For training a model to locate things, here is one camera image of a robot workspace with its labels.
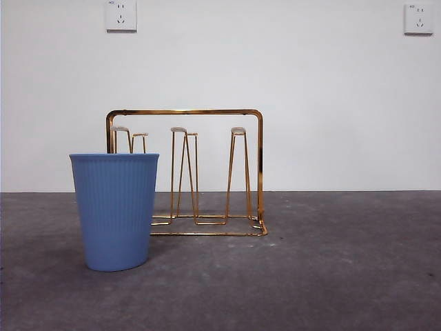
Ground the gold wire cup rack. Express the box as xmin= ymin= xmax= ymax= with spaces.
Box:
xmin=105 ymin=109 xmax=269 ymax=237

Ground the white wall socket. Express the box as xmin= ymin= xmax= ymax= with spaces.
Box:
xmin=404 ymin=3 xmax=435 ymax=37
xmin=105 ymin=0 xmax=138 ymax=34

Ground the blue ribbed plastic cup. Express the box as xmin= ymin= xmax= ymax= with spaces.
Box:
xmin=69 ymin=153 xmax=161 ymax=272

